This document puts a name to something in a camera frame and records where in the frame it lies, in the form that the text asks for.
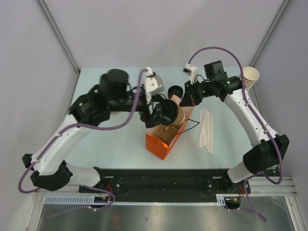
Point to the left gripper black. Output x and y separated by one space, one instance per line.
156 117

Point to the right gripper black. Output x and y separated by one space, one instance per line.
190 98

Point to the black coffee cup lid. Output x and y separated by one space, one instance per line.
169 109

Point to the stack of black lids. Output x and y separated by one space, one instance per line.
175 90

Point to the single brown paper cup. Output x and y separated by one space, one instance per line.
177 117

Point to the single pulp cup carrier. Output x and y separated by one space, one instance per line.
167 133

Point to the orange paper bag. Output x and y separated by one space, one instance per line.
154 145

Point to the stack of paper cups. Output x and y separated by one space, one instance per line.
251 75

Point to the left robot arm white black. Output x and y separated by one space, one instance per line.
108 106

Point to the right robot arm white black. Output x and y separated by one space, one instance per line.
268 147

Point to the bundle of wrapped straws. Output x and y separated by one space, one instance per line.
205 138

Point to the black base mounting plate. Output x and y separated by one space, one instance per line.
166 185

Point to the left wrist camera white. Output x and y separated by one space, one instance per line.
153 84

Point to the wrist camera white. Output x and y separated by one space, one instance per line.
153 84
191 71

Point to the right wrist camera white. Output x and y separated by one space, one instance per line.
191 71

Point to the white cable duct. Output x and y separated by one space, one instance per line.
104 200

